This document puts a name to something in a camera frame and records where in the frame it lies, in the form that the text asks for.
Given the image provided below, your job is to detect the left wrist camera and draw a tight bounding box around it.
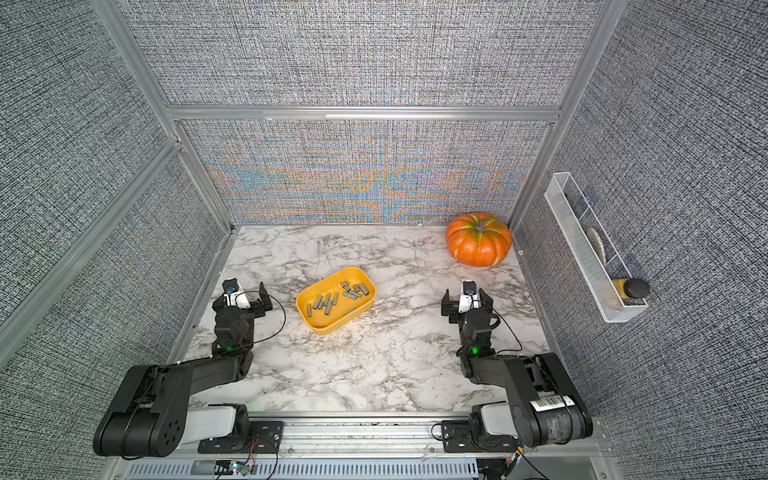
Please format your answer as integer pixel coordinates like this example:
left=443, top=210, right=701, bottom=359
left=220, top=278, right=251, bottom=310

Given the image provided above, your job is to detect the yellow bottle with black cap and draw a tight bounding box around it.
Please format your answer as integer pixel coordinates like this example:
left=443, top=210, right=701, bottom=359
left=612, top=278, right=651, bottom=300

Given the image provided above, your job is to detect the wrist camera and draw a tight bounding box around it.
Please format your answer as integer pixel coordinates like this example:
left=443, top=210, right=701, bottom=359
left=220, top=278, right=251, bottom=310
left=458, top=281, right=482, bottom=313

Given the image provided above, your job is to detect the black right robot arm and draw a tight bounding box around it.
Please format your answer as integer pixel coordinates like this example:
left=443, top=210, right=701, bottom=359
left=441, top=282, right=594, bottom=452

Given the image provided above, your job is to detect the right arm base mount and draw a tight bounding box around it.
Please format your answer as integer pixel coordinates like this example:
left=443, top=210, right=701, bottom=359
left=430, top=407, right=519, bottom=453

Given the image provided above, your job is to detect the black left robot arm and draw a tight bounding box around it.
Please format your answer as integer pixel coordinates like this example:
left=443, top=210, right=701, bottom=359
left=93, top=289, right=275, bottom=460

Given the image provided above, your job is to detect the orange decorative pumpkin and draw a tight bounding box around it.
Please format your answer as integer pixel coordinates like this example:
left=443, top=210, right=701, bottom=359
left=445, top=212, right=513, bottom=268

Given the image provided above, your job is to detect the clear acrylic wall shelf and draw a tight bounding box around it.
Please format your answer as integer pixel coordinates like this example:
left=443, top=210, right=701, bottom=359
left=544, top=172, right=648, bottom=323

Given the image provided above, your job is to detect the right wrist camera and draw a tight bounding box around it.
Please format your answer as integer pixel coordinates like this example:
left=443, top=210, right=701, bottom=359
left=458, top=281, right=482, bottom=313

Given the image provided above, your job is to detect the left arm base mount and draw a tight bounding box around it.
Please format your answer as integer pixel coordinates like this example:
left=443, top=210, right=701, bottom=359
left=197, top=403, right=284, bottom=454

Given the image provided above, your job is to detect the yellow plastic storage box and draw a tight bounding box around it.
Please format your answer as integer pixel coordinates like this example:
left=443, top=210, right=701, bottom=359
left=296, top=267, right=377, bottom=335

